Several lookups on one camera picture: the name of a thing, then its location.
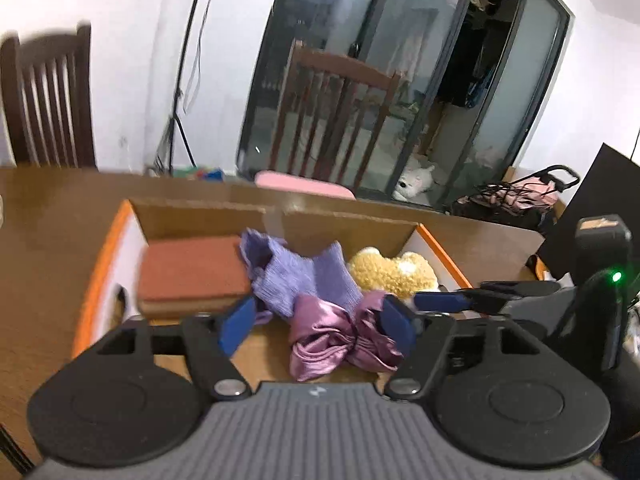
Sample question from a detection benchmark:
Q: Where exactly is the dark wooden chair by door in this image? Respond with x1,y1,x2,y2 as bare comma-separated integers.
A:
267,40,401,192

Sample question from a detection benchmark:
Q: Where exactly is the red cardboard box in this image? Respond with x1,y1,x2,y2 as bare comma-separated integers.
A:
72,200,472,380

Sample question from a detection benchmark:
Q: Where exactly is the dark wooden chair left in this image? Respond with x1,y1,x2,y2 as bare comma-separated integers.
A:
1,22,96,169

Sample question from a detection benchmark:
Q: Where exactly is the pink black stroller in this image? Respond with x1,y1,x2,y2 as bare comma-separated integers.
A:
447,165,580,235

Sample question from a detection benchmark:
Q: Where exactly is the purple knitted cloth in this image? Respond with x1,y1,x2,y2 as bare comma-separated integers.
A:
240,229,363,318

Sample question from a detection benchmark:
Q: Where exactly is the pink satin pouch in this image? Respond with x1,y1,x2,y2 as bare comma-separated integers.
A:
288,290,404,382

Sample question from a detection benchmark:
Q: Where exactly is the sliding glass door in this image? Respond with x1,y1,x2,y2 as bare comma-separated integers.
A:
238,0,570,208

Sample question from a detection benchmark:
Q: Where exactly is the pink chair cushion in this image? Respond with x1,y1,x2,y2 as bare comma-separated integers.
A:
254,170,356,200

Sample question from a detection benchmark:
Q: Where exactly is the brown layered sponge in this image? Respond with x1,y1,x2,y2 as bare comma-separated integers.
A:
137,235,250,320

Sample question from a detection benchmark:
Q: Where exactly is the studio light on stand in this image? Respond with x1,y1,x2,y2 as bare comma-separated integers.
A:
144,0,213,177

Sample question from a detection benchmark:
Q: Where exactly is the yellow plush toy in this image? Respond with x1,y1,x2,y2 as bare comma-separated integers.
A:
347,247,439,302

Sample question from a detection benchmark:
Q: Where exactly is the white plush dog on floor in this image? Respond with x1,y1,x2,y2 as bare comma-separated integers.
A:
392,165,435,202

